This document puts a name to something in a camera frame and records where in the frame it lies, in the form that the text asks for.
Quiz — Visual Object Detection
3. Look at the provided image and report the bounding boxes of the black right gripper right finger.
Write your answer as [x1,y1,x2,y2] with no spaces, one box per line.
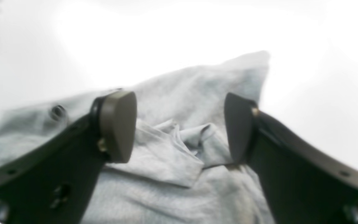
[224,93,358,224]

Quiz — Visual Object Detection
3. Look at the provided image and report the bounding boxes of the grey T-shirt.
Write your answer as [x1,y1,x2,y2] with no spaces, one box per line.
[0,50,276,224]

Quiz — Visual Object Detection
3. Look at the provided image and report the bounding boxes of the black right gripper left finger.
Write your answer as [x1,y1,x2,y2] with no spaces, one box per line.
[0,90,137,224]

